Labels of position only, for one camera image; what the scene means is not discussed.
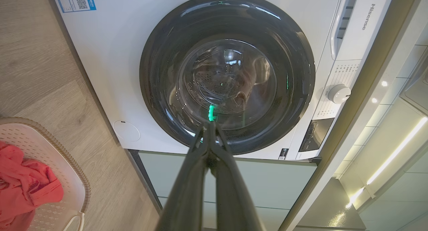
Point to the black washing machine display panel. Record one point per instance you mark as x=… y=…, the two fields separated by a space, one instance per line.
x=316 y=135

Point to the white detergent drawer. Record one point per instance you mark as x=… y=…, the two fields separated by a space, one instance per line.
x=342 y=23

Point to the dark round washing machine door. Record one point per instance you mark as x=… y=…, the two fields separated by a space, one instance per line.
x=160 y=74

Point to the round white filter cover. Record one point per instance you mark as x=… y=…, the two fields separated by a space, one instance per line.
x=126 y=130

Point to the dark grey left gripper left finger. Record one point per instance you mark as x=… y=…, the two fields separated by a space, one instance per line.
x=187 y=191

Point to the LED light strip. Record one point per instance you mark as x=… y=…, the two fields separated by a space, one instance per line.
x=394 y=154

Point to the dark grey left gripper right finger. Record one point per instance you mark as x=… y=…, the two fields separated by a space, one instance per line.
x=234 y=197

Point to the white perforated laundry basket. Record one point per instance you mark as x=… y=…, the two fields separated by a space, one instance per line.
x=63 y=170

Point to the wide pale green cabinet door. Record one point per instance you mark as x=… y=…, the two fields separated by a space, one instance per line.
x=267 y=181

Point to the small text label sticker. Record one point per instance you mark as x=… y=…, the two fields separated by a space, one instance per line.
x=283 y=154

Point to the red garment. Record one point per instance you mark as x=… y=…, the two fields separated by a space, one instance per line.
x=23 y=187

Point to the blue energy label sticker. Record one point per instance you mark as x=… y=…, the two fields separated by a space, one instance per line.
x=72 y=0

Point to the white washing machine dial knob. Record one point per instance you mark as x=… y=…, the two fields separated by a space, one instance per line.
x=338 y=94

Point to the white front-load washing machine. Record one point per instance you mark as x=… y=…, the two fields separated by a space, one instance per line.
x=113 y=74

